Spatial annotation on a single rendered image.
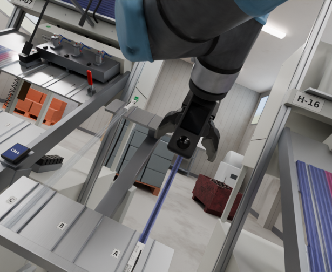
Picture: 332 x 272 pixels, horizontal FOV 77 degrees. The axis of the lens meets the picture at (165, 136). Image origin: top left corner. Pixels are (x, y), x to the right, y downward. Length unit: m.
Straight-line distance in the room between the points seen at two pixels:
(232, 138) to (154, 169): 5.28
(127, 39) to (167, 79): 7.91
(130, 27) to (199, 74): 0.15
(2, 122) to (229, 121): 7.89
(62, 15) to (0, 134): 0.74
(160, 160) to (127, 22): 3.32
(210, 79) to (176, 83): 7.80
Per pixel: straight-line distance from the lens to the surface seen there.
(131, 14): 0.23
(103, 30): 1.17
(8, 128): 0.79
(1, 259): 1.15
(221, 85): 0.34
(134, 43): 0.24
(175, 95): 8.03
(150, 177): 3.54
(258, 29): 0.31
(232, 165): 6.46
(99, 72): 0.95
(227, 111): 8.33
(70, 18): 1.27
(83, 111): 0.82
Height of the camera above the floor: 0.97
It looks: level
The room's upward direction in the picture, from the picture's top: 23 degrees clockwise
